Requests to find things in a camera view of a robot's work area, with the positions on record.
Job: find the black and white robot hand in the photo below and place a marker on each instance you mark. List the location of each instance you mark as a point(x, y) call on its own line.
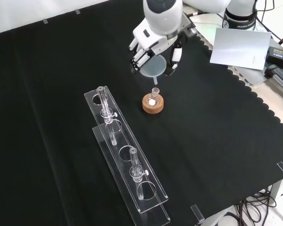
point(153, 40)

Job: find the translucent plastic funnel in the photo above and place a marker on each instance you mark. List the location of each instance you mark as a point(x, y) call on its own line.
point(155, 66)

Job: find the clear round-bottom flask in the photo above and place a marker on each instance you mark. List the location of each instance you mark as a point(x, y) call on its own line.
point(153, 96)

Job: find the clear acrylic funnel stand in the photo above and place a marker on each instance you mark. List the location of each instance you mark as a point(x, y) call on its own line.
point(129, 153)

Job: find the pale silver board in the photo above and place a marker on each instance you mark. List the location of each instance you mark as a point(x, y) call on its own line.
point(240, 49)

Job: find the grey flat plate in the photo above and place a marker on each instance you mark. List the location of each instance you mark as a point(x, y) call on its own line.
point(252, 75)

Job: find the black bench cloth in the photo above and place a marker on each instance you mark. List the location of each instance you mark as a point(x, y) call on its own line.
point(49, 94)

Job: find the black power adapter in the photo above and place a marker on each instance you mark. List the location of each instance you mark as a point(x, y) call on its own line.
point(280, 54)

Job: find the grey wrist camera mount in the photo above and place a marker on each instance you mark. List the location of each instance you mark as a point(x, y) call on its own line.
point(188, 24)

